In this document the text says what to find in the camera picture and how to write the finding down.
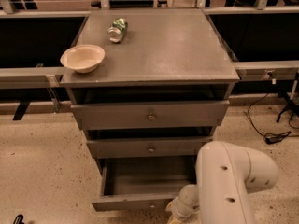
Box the black power adapter with cable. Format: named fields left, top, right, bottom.
left=245, top=94, right=292, bottom=145

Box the black object at floor corner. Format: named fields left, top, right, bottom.
left=13, top=214, right=24, bottom=224

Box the white ceramic bowl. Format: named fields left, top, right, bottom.
left=60, top=45, right=106, bottom=74

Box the grey drawer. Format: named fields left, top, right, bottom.
left=71, top=101, right=229, bottom=130
left=92, top=156, right=196, bottom=211
left=87, top=136, right=212, bottom=159

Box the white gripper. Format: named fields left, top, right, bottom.
left=165, top=197, right=199, bottom=224

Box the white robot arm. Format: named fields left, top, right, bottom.
left=166, top=141, right=278, bottom=224

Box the grey metal railing left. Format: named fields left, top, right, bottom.
left=0, top=11, right=89, bottom=89

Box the grey middle drawer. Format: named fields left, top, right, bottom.
left=87, top=136, right=212, bottom=159

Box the grey wooden drawer cabinet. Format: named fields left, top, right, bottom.
left=60, top=8, right=240, bottom=173

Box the green soda can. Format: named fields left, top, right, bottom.
left=107, top=18, right=128, bottom=43

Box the grey bottom drawer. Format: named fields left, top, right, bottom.
left=92, top=156, right=196, bottom=211

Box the grey top drawer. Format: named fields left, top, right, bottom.
left=71, top=101, right=229, bottom=130

